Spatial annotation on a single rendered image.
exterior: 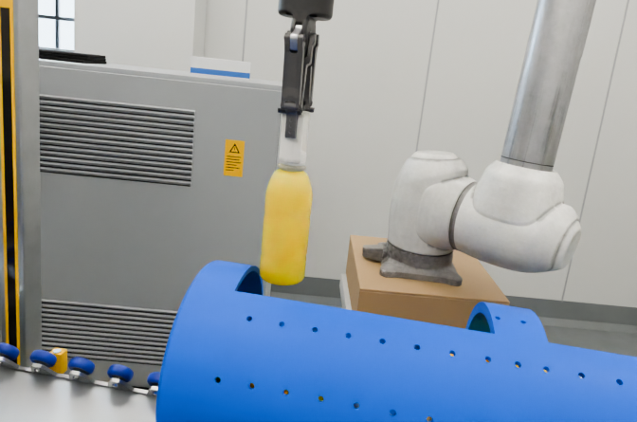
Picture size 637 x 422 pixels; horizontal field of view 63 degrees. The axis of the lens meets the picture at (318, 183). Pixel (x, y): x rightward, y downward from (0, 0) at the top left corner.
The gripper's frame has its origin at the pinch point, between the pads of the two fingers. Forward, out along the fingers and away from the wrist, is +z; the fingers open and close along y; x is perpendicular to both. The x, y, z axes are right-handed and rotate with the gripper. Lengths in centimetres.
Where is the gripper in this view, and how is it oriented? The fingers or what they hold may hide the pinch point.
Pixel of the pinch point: (294, 137)
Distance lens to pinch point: 75.0
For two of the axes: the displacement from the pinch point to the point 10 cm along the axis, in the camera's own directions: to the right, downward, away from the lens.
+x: 9.8, 1.2, -1.3
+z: -1.0, 9.7, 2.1
